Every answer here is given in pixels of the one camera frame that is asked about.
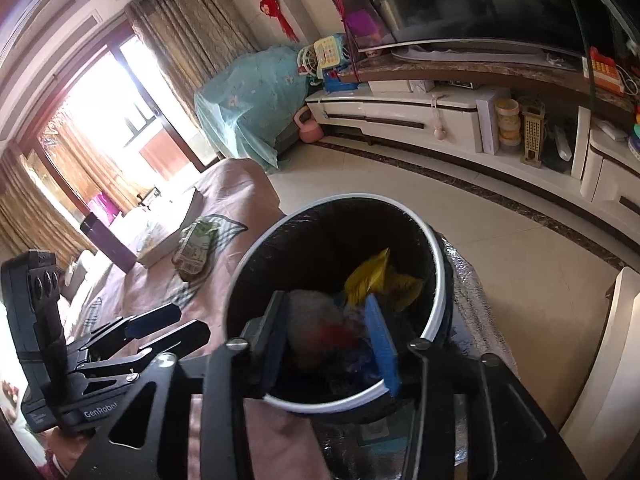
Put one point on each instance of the black television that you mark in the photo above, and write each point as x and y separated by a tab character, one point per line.
475	0

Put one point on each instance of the teal furniture cover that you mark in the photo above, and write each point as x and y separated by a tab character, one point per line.
250	100

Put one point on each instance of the black white-rimmed trash bin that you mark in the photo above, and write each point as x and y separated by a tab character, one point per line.
310	240

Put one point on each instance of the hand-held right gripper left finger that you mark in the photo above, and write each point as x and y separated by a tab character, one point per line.
275	355

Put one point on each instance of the white remote control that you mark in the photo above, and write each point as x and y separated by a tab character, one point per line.
562	145

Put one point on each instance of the white upright box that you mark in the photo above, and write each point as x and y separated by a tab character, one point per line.
492	120

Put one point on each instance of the flat white box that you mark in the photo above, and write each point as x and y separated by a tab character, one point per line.
425	86

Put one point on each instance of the red framed balcony door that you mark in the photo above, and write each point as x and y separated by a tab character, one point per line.
115	90

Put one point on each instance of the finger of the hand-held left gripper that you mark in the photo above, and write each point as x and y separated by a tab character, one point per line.
185	337
142	327

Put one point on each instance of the black digital clock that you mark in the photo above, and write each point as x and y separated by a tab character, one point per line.
464	85

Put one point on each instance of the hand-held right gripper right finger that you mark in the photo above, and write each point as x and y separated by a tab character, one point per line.
385	350

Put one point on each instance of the white green toy basket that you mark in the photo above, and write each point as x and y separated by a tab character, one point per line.
309	62

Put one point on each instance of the wooden model tower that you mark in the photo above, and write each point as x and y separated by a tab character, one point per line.
532	135

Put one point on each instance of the pink kettlebell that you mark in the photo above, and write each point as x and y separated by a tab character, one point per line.
310	132

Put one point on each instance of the colourful toy keyboard panel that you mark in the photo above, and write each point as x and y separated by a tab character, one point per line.
330	50

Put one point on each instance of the green patterned floor mat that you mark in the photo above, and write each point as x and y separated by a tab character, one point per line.
380	440

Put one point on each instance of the red hanging decoration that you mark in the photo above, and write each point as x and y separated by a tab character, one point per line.
270	7

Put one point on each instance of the stack of yellow tubs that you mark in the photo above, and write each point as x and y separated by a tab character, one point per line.
507	120

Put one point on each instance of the green white snack packet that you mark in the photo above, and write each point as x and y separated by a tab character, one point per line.
195	250

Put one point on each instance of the orange toy phone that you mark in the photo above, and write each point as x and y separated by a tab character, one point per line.
605	70

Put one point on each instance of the red and white packet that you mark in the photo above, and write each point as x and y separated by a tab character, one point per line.
320	325

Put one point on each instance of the yellow snack packet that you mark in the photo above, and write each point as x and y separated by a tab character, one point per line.
380	280

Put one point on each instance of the white television cabinet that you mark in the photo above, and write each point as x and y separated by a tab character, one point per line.
380	110

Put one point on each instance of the cream furniture panel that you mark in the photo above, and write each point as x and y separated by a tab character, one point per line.
615	360

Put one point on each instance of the purple tumbler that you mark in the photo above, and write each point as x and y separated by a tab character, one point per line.
110	242

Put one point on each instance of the brown patterned curtain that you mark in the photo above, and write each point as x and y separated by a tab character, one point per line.
190	35
35	205

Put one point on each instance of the white tissue box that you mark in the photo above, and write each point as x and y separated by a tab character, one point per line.
157	252

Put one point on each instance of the pink hanging ornament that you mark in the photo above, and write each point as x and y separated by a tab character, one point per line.
440	132

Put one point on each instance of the white sofa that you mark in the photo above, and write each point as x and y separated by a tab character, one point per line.
75	280

